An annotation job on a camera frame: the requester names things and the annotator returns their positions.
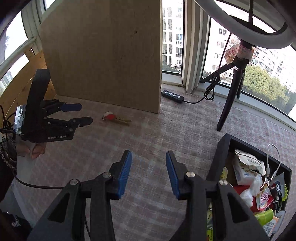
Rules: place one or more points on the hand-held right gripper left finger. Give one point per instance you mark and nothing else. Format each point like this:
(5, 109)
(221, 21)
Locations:
(124, 176)

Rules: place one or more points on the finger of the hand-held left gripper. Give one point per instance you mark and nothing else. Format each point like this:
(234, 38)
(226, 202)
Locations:
(83, 121)
(71, 107)

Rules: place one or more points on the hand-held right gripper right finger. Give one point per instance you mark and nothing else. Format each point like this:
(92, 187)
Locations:
(173, 176)

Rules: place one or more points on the black rectangular tray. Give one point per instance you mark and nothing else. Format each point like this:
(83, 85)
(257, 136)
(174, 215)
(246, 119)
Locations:
(219, 157)

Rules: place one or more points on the green cream tube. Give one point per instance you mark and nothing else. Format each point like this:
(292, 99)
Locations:
(263, 216)

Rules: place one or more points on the person's left hand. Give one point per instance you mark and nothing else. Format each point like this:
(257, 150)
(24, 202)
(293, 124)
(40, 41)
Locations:
(38, 149)

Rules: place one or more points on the pink plaid tablecloth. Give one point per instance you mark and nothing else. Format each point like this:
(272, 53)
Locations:
(150, 134)

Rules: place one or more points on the light oak wood board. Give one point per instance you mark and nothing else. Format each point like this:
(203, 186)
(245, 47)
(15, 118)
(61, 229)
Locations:
(104, 58)

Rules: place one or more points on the black tripod stand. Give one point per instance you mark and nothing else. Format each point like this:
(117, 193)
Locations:
(227, 109)

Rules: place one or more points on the red packet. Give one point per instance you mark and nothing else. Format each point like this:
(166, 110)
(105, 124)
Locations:
(255, 205)

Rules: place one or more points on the red white printed sachet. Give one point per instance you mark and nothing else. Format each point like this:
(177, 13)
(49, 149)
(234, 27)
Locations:
(266, 197)

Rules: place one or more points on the person's dark clothing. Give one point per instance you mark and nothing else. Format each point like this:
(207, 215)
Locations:
(11, 227)

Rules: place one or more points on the red print paper wrap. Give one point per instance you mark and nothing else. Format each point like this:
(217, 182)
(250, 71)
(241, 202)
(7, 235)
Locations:
(233, 53)

